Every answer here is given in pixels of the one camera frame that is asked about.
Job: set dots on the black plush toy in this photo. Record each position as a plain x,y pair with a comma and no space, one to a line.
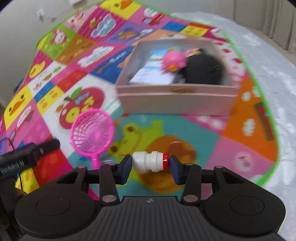
203,67

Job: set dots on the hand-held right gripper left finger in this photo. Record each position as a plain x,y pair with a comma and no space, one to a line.
126,169

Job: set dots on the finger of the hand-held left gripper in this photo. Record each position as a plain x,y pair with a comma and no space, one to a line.
47,148

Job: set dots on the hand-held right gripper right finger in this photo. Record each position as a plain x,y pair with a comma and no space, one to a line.
175,169

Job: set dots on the colourful cartoon play mat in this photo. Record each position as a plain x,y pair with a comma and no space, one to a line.
231,129

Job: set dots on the pink toy net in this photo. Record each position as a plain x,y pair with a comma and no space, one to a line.
92,134

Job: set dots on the white paper card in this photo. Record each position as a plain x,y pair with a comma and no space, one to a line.
148,77

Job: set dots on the beige curtain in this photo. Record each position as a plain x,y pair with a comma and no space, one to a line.
270,20

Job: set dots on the pink round toy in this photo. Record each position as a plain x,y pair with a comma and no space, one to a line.
173,60

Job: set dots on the white quilted bed cover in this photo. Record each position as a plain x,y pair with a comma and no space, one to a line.
266,69

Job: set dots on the white toy bottle red cap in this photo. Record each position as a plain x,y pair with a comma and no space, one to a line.
148,161

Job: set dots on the pink cardboard box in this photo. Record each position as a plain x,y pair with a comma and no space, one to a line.
175,102

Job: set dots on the white wall outlet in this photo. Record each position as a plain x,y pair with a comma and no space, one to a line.
41,12

